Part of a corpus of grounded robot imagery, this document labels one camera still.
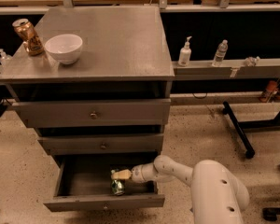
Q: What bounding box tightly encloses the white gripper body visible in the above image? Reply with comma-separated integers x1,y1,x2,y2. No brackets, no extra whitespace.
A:
132,163,154,183

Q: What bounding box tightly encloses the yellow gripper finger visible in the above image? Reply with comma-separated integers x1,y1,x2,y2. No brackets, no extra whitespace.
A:
111,169,132,180

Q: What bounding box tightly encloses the green soda can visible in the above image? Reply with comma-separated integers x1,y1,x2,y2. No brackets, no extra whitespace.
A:
111,178,125,196

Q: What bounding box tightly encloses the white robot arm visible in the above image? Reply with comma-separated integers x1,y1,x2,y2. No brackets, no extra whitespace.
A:
111,155,249,224

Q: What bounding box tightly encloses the middle grey drawer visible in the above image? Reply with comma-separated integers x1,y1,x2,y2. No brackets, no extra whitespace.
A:
38,133,163,156

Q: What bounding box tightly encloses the grey drawer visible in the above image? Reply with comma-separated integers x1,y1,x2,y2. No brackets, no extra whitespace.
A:
38,133,163,156
44,152,164,212
12,99,170,128

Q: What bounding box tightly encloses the bottom grey drawer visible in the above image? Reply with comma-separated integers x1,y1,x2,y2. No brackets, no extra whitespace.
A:
44,152,164,212

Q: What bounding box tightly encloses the top grey drawer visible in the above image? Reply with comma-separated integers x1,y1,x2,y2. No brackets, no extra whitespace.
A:
12,99,170,128

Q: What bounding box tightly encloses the grey drawer cabinet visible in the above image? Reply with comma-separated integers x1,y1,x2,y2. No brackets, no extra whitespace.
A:
0,6,175,213

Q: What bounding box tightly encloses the orange soda can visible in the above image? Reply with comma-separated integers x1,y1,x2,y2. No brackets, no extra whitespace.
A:
12,19,44,56

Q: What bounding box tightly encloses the black stand leg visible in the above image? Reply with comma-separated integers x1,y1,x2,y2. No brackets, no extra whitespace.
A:
223,101,255,159

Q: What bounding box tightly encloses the white pump bottle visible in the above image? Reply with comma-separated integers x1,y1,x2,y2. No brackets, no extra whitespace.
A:
178,36,191,66

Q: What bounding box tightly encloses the black chair base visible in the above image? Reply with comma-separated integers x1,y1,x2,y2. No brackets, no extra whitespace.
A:
262,207,280,221

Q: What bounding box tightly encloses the white bowl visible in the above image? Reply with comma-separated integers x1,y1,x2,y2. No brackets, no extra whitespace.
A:
45,34,83,64

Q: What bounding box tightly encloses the clear water bottle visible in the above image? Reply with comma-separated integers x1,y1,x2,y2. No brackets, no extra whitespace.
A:
212,39,228,67

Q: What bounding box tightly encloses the orange bottle under shelf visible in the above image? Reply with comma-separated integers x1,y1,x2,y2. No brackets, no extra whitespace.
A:
259,80,277,103

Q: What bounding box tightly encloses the crumpled clear wrapper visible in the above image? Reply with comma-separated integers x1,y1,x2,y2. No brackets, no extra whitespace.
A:
244,56,260,66

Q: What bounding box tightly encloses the clear sanitizer bottle left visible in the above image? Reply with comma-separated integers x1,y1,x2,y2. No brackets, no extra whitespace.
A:
0,49,11,65

